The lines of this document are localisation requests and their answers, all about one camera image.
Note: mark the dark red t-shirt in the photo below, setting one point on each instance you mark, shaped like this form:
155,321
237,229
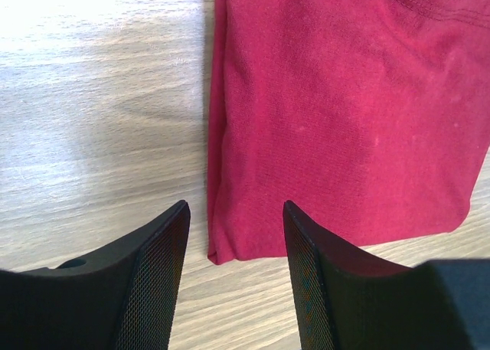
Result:
371,115

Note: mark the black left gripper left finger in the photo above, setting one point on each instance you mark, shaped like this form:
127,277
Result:
120,296

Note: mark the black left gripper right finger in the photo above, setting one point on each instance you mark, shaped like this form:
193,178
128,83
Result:
347,298

